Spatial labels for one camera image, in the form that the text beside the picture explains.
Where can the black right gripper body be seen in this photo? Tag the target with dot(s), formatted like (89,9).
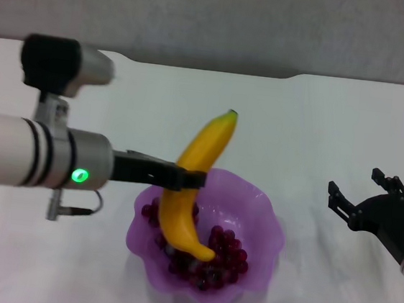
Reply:
(383,214)

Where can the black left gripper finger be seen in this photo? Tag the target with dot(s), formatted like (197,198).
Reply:
(193,180)

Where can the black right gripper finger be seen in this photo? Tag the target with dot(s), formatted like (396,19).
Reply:
(341,202)
(397,184)

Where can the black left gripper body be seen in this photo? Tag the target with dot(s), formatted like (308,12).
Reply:
(138,170)

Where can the yellow banana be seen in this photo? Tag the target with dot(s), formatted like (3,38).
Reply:
(202,148)

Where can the dark red grape bunch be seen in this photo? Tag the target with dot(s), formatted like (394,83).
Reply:
(227,255)

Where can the purple wavy plastic bowl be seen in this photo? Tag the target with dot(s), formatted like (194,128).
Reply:
(259,230)

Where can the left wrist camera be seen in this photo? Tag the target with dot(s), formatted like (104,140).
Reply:
(52,63)

